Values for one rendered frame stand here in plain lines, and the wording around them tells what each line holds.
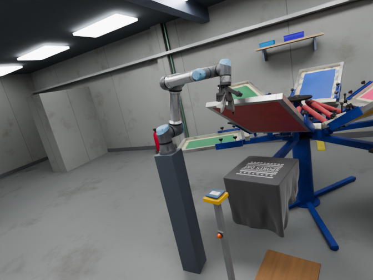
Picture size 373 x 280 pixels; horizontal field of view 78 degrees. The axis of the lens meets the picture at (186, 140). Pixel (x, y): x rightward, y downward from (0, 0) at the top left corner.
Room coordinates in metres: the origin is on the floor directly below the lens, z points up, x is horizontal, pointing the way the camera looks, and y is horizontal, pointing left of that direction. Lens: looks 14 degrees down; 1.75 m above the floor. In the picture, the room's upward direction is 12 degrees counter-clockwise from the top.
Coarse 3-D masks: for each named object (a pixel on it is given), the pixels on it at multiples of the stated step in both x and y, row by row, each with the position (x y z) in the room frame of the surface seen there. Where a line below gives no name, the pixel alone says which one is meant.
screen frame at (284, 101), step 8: (264, 96) 1.47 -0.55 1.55; (272, 96) 1.44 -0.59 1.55; (280, 96) 1.40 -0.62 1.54; (208, 104) 1.77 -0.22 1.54; (216, 104) 1.72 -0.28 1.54; (240, 104) 1.60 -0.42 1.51; (288, 104) 1.46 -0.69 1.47; (216, 112) 1.85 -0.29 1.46; (296, 112) 1.57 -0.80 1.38; (296, 120) 1.68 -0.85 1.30
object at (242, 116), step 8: (224, 112) 1.82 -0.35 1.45; (240, 112) 1.75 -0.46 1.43; (248, 112) 1.72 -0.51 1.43; (232, 120) 1.98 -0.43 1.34; (240, 120) 1.93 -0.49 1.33; (248, 120) 1.89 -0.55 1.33; (256, 120) 1.85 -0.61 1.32; (248, 128) 2.13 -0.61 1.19; (256, 128) 2.08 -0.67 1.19; (264, 128) 2.03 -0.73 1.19; (272, 128) 1.99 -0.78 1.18
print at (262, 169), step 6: (252, 162) 1.88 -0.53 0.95; (258, 162) 1.85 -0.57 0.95; (264, 162) 1.82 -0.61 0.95; (246, 168) 1.78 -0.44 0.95; (252, 168) 1.76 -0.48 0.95; (258, 168) 1.73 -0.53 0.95; (264, 168) 1.71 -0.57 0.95; (270, 168) 1.68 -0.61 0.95; (276, 168) 1.66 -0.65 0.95; (246, 174) 1.67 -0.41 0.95; (252, 174) 1.64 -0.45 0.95; (258, 174) 1.62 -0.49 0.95; (264, 174) 1.60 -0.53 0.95; (270, 174) 1.58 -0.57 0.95
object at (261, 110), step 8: (248, 104) 1.57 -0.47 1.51; (256, 104) 1.54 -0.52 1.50; (264, 104) 1.52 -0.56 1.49; (272, 104) 1.49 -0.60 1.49; (280, 104) 1.47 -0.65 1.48; (256, 112) 1.68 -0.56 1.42; (264, 112) 1.65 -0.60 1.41; (272, 112) 1.62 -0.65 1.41; (280, 112) 1.59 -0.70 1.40; (288, 112) 1.57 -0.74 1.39; (264, 120) 1.82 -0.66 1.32; (272, 120) 1.78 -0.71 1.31; (280, 120) 1.74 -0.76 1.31; (288, 120) 1.71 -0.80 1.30; (280, 128) 1.94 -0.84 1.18; (288, 128) 1.90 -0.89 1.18; (296, 128) 1.86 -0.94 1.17; (304, 128) 1.83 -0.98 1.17
